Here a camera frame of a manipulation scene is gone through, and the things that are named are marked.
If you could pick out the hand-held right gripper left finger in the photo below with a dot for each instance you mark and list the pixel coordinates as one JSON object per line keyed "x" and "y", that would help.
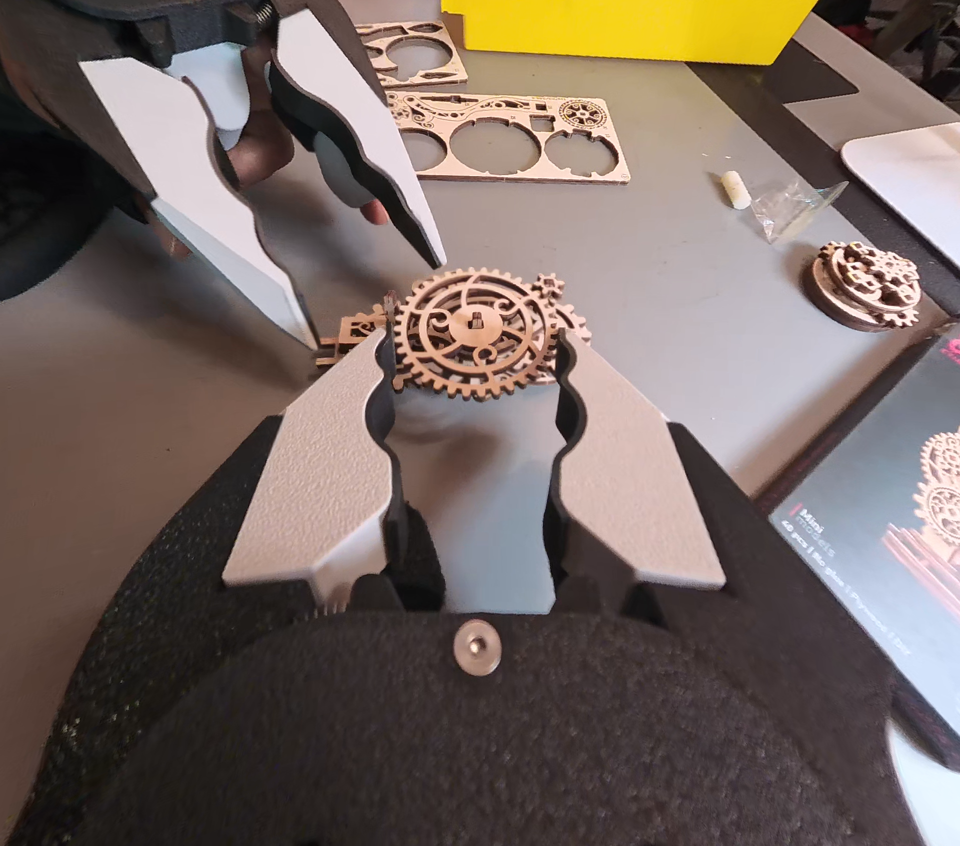
{"x": 315, "y": 486}

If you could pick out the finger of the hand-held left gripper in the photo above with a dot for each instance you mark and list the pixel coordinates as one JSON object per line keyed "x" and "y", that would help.
{"x": 172, "y": 140}
{"x": 352, "y": 110}

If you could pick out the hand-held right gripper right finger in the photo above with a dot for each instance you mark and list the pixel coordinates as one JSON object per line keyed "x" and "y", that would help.
{"x": 637, "y": 486}

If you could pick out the wooden clock model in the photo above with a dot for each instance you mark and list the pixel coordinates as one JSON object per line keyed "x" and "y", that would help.
{"x": 349, "y": 332}

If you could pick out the large wooden gear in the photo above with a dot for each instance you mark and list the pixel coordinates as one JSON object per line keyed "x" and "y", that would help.
{"x": 457, "y": 332}

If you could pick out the short wooden part sheet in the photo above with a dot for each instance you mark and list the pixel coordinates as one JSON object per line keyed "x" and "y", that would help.
{"x": 448, "y": 74}

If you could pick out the black mesh chair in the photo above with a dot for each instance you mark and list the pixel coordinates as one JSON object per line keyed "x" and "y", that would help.
{"x": 45, "y": 223}

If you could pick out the long wooden part sheet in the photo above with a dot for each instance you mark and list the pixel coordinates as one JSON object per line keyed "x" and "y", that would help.
{"x": 541, "y": 167}

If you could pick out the black model kit box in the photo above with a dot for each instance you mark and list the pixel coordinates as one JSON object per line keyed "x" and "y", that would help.
{"x": 862, "y": 561}

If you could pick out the small round wooden gear model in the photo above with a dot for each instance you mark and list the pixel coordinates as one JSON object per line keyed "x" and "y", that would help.
{"x": 862, "y": 287}

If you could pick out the clear plastic bag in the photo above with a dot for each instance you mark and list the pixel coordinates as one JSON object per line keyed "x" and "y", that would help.
{"x": 784, "y": 212}

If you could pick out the white wax stick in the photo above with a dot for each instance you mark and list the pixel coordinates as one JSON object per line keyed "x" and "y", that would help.
{"x": 735, "y": 189}

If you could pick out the white rounded pad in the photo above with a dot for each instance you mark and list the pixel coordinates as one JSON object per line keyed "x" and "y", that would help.
{"x": 907, "y": 178}

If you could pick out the white smooth object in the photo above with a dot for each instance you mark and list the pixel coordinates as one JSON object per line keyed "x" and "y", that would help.
{"x": 930, "y": 786}

